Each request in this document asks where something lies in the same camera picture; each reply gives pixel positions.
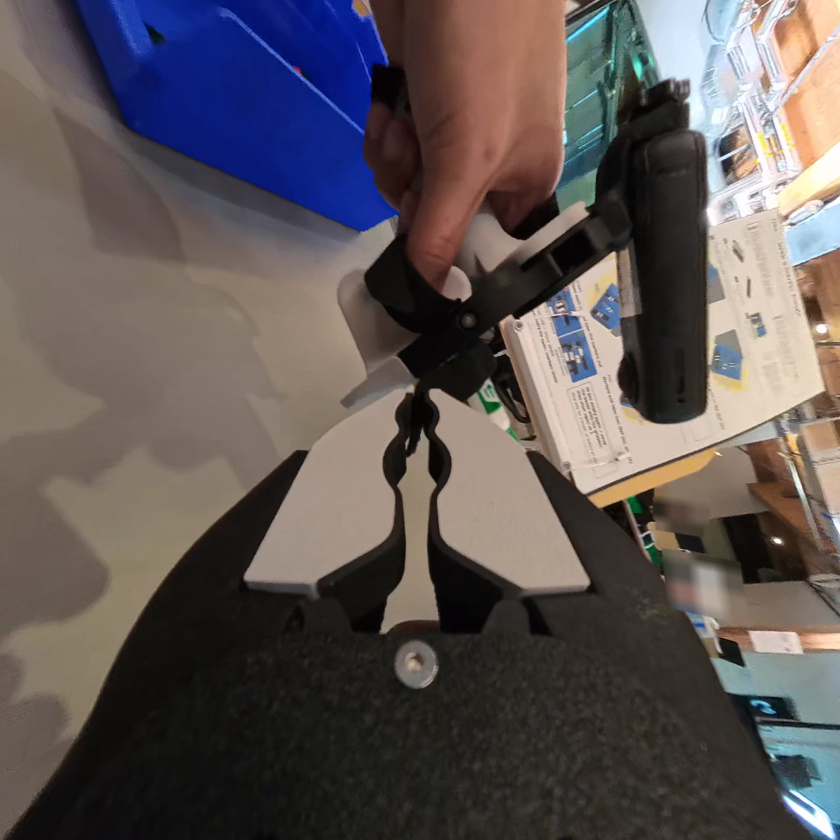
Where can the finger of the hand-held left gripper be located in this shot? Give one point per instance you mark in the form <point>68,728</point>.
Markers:
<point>377,390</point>

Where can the blue plastic bin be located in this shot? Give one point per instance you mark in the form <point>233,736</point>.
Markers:
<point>249,98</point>

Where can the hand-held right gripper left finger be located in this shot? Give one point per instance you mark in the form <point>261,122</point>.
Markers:
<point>334,512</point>

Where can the green dry erase marker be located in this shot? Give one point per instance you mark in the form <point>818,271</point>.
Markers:
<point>489,400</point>

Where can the storage shelf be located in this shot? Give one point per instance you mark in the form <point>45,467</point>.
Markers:
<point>787,98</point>

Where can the person's left hand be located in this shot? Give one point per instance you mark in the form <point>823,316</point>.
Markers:
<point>479,118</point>

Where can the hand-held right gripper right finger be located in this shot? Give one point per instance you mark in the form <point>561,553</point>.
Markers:
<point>505,518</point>

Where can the white instruction board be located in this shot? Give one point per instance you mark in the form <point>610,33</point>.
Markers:
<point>754,367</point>

